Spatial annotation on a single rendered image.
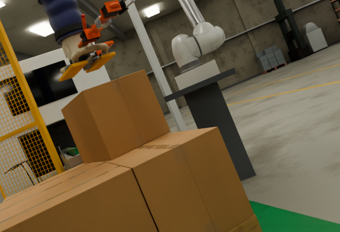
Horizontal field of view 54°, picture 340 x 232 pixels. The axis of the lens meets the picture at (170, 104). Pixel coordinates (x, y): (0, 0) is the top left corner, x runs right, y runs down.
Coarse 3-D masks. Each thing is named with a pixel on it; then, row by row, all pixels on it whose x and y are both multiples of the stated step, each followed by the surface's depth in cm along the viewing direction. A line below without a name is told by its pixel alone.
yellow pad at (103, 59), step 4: (112, 52) 206; (100, 56) 203; (104, 56) 203; (108, 56) 204; (112, 56) 209; (96, 60) 209; (100, 60) 205; (104, 60) 211; (108, 60) 216; (92, 64) 217; (96, 64) 213; (100, 64) 219; (92, 68) 221; (96, 68) 228; (88, 72) 230
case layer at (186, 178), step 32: (128, 160) 150; (160, 160) 129; (192, 160) 134; (224, 160) 138; (32, 192) 184; (64, 192) 135; (96, 192) 120; (128, 192) 124; (160, 192) 128; (192, 192) 132; (224, 192) 137; (0, 224) 122; (32, 224) 112; (64, 224) 115; (96, 224) 118; (128, 224) 122; (160, 224) 126; (192, 224) 130; (224, 224) 135
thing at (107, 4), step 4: (116, 0) 160; (104, 4) 158; (108, 4) 157; (104, 8) 161; (108, 8) 157; (116, 8) 159; (120, 8) 160; (100, 12) 163; (104, 12) 163; (108, 12) 157; (112, 12) 159; (116, 12) 162; (104, 16) 164; (108, 16) 163; (112, 16) 165
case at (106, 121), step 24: (144, 72) 197; (96, 96) 181; (120, 96) 188; (144, 96) 194; (72, 120) 214; (96, 120) 178; (120, 120) 185; (144, 120) 192; (96, 144) 190; (120, 144) 182
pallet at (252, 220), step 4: (252, 216) 139; (256, 216) 140; (244, 220) 138; (248, 220) 138; (252, 220) 139; (256, 220) 140; (240, 224) 137; (244, 224) 138; (248, 224) 138; (252, 224) 139; (256, 224) 139; (232, 228) 136; (236, 228) 136; (240, 228) 137; (244, 228) 137; (248, 228) 138; (252, 228) 139; (256, 228) 139; (260, 228) 140
